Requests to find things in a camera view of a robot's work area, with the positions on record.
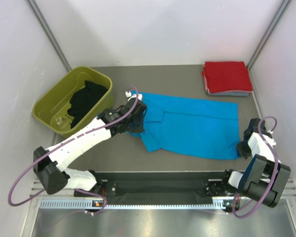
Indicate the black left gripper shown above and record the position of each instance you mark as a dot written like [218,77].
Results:
[139,128]

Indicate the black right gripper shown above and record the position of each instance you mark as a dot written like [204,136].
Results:
[241,151]

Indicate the blue t shirt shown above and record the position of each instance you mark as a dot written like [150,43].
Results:
[193,127]

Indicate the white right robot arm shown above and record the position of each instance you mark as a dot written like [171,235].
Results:
[262,178]

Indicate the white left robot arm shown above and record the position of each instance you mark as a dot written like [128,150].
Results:
[52,164]

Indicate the black t shirt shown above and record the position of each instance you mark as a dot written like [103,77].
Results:
[84,100]

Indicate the olive green plastic bin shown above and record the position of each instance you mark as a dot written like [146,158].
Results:
[52,108]

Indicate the red folded t shirt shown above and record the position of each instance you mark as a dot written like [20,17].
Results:
[227,75]

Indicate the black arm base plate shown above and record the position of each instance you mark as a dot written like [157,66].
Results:
[204,188]

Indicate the white slotted cable duct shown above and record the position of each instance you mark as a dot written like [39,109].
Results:
[95,204]

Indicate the aluminium frame rail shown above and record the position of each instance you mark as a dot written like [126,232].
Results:
[62,215]

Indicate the right corner aluminium post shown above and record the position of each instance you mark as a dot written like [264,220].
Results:
[284,5]

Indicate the corner aluminium post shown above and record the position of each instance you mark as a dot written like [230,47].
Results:
[47,31]
[284,5]

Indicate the left corner aluminium post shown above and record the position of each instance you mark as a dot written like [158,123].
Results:
[47,31]

